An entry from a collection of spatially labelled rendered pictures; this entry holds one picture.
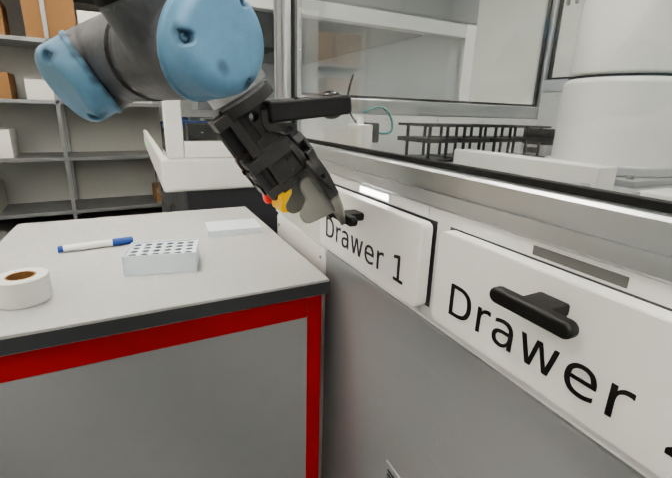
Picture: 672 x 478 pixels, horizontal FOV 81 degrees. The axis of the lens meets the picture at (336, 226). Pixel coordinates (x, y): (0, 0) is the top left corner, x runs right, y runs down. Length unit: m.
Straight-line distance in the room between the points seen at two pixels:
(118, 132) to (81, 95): 4.25
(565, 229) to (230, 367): 0.58
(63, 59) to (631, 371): 0.50
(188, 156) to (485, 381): 1.07
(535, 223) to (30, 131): 4.55
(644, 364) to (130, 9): 0.41
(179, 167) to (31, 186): 3.52
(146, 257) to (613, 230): 0.69
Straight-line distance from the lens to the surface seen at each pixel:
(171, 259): 0.78
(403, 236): 0.51
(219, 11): 0.30
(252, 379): 0.78
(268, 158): 0.49
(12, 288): 0.74
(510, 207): 0.42
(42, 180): 4.74
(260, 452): 0.90
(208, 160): 1.32
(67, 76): 0.41
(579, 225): 0.38
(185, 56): 0.29
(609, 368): 0.37
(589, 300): 0.36
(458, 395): 0.53
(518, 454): 0.49
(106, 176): 4.70
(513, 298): 0.35
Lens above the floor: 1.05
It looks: 16 degrees down
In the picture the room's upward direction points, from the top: 2 degrees clockwise
